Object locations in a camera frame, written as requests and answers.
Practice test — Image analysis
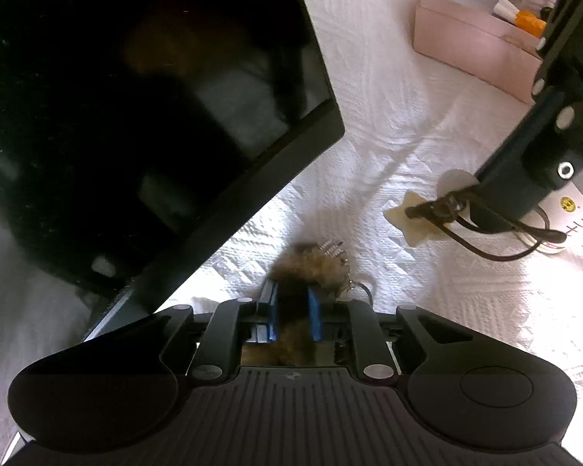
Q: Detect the white round device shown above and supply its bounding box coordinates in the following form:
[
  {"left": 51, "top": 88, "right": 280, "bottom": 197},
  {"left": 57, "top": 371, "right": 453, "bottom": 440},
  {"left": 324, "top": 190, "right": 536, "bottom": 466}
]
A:
[{"left": 515, "top": 161, "right": 583, "bottom": 256}]

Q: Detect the black flat monitor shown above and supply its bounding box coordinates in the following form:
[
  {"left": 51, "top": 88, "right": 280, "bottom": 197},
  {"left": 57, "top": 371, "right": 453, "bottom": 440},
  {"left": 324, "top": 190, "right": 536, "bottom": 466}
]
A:
[{"left": 0, "top": 0, "right": 347, "bottom": 345}]

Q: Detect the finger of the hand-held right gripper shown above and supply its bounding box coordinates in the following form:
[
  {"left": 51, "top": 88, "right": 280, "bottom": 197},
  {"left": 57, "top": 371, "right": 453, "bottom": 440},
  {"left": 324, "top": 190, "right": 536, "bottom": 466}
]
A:
[
  {"left": 473, "top": 29, "right": 576, "bottom": 190},
  {"left": 481, "top": 85, "right": 583, "bottom": 232}
]

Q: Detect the black cord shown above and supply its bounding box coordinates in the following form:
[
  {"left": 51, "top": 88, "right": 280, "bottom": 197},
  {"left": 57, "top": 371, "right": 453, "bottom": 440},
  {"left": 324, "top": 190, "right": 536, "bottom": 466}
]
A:
[{"left": 404, "top": 189, "right": 567, "bottom": 262}]

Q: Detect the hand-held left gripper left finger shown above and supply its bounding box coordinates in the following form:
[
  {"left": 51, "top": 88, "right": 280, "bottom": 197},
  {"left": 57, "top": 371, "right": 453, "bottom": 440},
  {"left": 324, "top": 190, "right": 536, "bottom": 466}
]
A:
[{"left": 158, "top": 282, "right": 281, "bottom": 382}]

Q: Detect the pink cardboard box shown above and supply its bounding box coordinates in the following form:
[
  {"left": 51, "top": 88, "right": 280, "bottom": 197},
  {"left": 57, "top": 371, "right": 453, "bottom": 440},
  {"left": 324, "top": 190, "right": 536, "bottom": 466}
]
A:
[{"left": 413, "top": 0, "right": 547, "bottom": 106}]

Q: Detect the brown furry keychain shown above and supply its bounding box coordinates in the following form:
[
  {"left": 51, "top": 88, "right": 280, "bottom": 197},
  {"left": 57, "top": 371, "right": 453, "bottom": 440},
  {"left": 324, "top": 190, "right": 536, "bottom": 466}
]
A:
[{"left": 271, "top": 238, "right": 376, "bottom": 366}]

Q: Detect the cream star-shaped charm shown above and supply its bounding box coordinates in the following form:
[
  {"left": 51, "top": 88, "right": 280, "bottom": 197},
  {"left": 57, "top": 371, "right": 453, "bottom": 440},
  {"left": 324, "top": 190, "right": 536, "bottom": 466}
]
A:
[{"left": 386, "top": 169, "right": 482, "bottom": 248}]

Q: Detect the orange small item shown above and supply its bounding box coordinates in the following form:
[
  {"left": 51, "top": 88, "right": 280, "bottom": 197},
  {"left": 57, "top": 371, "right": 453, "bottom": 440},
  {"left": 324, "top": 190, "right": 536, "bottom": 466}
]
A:
[{"left": 515, "top": 10, "right": 548, "bottom": 38}]

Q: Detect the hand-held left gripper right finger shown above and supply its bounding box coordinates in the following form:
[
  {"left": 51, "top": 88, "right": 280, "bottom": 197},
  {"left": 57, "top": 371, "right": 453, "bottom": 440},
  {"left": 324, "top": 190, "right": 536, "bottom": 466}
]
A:
[{"left": 306, "top": 286, "right": 472, "bottom": 380}]

